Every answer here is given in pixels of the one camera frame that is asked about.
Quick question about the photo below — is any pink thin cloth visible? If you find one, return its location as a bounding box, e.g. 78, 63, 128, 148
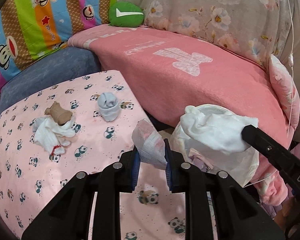
189, 148, 213, 172

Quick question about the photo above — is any grey pink mesh cloth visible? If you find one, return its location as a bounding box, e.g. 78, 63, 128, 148
132, 119, 167, 170

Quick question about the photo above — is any grey floral bedding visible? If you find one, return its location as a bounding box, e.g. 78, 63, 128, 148
119, 0, 298, 67

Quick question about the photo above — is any pink blanket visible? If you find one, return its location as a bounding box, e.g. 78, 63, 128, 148
68, 24, 294, 147

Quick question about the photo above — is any pink floral pillow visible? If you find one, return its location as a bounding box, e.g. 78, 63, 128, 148
269, 54, 300, 129

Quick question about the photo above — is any white cable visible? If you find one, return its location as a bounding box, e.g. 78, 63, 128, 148
244, 0, 296, 188

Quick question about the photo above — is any white red-trimmed sock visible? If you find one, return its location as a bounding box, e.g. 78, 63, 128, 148
32, 116, 76, 155

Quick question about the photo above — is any grey rolled sock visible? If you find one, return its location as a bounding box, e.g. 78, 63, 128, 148
97, 92, 120, 122

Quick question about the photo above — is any colourful monkey print quilt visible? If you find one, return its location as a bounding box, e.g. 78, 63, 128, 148
0, 0, 116, 92

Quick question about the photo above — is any blue velvet stool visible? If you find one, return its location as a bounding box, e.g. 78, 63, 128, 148
0, 47, 101, 114

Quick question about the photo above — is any green checkmark cushion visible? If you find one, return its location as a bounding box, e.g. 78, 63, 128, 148
108, 2, 144, 28

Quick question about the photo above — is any white cloth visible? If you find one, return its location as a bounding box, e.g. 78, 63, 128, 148
180, 105, 258, 155

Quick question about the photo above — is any pink panda print cloth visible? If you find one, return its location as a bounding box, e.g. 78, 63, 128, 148
0, 70, 185, 239

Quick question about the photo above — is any tan ribbed sock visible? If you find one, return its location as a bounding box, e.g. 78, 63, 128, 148
44, 101, 72, 126

